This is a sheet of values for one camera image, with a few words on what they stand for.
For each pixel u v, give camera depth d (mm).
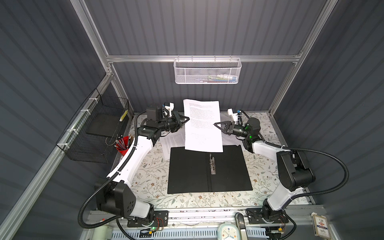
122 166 442
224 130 771
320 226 700
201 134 772
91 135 722
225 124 771
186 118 741
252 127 680
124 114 826
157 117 605
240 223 684
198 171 889
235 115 786
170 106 709
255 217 737
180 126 689
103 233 641
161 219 722
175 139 1047
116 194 400
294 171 483
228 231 680
